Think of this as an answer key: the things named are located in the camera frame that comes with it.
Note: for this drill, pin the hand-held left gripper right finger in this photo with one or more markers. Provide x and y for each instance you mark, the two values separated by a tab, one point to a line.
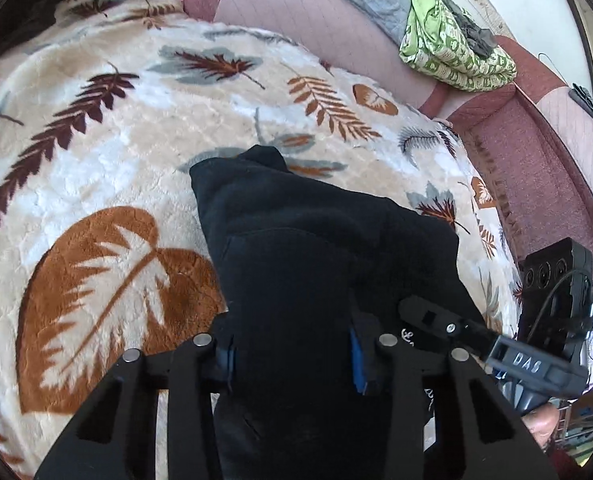
357	365

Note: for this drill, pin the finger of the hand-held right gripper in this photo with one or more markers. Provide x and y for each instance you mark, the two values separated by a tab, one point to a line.
426	312

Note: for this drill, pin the leaf print fleece blanket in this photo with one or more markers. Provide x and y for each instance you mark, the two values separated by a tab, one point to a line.
126	135

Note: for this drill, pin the green printed cloth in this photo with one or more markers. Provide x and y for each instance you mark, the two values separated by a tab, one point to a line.
436	55

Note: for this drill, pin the black pants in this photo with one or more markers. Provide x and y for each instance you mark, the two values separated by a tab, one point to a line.
296	260

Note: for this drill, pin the dark cloth on sofa arm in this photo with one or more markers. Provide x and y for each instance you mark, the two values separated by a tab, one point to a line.
589	105

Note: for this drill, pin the person's right hand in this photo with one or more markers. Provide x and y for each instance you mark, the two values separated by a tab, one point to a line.
541	425

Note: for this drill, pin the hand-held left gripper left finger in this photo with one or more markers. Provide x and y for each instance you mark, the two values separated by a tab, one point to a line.
224	360

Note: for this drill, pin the dark grey crumpled cloth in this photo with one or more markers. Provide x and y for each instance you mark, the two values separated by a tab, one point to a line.
471	30

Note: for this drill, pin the pink quilted sofa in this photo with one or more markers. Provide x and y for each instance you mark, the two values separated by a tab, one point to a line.
526	160

